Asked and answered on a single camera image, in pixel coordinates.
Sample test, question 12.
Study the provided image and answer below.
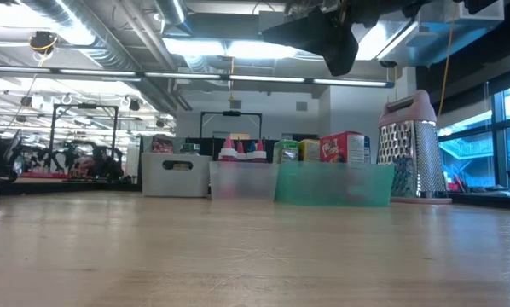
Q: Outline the translucent green plastic tray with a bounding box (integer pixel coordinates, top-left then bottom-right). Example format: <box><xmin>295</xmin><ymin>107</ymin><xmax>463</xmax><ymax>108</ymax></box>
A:
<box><xmin>273</xmin><ymin>161</ymin><xmax>396</xmax><ymax>208</ymax></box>

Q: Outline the black monitor screen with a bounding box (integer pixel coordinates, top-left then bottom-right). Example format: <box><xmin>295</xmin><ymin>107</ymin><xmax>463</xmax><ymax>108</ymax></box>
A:
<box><xmin>184</xmin><ymin>136</ymin><xmax>281</xmax><ymax>163</ymax></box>

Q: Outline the green Apple Jacks cereal box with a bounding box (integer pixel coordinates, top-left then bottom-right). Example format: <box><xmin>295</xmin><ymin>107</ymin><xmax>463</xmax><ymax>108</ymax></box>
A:
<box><xmin>274</xmin><ymin>139</ymin><xmax>300</xmax><ymax>165</ymax></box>

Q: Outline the yellow hanging cord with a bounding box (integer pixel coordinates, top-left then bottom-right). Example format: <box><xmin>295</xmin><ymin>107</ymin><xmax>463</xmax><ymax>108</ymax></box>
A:
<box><xmin>437</xmin><ymin>0</ymin><xmax>460</xmax><ymax>119</ymax></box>

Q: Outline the metal box grater pink handle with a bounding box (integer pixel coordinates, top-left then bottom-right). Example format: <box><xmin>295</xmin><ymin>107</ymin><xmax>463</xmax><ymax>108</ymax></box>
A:
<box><xmin>376</xmin><ymin>88</ymin><xmax>453</xmax><ymax>205</ymax></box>

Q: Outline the spiral silver ceiling duct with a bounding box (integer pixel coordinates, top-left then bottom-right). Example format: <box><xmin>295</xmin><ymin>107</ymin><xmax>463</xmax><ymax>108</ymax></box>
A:
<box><xmin>20</xmin><ymin>0</ymin><xmax>183</xmax><ymax>113</ymax></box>

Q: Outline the ceiling light strip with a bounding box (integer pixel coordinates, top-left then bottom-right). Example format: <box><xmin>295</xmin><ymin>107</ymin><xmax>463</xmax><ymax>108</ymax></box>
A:
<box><xmin>161</xmin><ymin>37</ymin><xmax>303</xmax><ymax>61</ymax></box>

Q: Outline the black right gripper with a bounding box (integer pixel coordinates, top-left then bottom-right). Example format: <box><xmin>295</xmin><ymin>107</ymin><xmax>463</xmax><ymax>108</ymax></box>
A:
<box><xmin>260</xmin><ymin>0</ymin><xmax>433</xmax><ymax>78</ymax></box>

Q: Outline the pink food colour bottle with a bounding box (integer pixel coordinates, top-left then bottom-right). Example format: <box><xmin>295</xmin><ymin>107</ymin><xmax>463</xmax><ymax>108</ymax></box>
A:
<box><xmin>218</xmin><ymin>135</ymin><xmax>239</xmax><ymax>200</ymax></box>

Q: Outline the black metal gantry frame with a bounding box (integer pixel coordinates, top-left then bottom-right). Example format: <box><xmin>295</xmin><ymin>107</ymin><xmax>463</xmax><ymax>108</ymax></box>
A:
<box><xmin>49</xmin><ymin>103</ymin><xmax>120</xmax><ymax>171</ymax></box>
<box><xmin>200</xmin><ymin>110</ymin><xmax>264</xmax><ymax>140</ymax></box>

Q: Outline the yellow Corn Pops cereal box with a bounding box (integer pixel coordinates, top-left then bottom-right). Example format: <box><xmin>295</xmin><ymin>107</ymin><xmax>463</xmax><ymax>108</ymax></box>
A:
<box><xmin>298</xmin><ymin>138</ymin><xmax>322</xmax><ymax>164</ymax></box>

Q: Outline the black ceiling lamp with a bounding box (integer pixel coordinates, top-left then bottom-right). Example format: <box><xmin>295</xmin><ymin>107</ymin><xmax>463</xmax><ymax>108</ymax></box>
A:
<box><xmin>28</xmin><ymin>30</ymin><xmax>60</xmax><ymax>55</ymax></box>

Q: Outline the clear plastic bin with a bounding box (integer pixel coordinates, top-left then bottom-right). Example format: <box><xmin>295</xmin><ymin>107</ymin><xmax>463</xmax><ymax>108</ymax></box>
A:
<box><xmin>208</xmin><ymin>160</ymin><xmax>280</xmax><ymax>200</ymax></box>
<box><xmin>140</xmin><ymin>152</ymin><xmax>214</xmax><ymax>198</ymax></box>

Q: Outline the red Froot Loops cereal box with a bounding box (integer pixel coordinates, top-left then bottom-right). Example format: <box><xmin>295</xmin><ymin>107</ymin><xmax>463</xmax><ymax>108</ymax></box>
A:
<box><xmin>319</xmin><ymin>130</ymin><xmax>366</xmax><ymax>165</ymax></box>

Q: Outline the long suspended light bar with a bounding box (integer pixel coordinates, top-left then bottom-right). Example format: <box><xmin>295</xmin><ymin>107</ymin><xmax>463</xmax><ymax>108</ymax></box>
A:
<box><xmin>0</xmin><ymin>64</ymin><xmax>396</xmax><ymax>89</ymax></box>

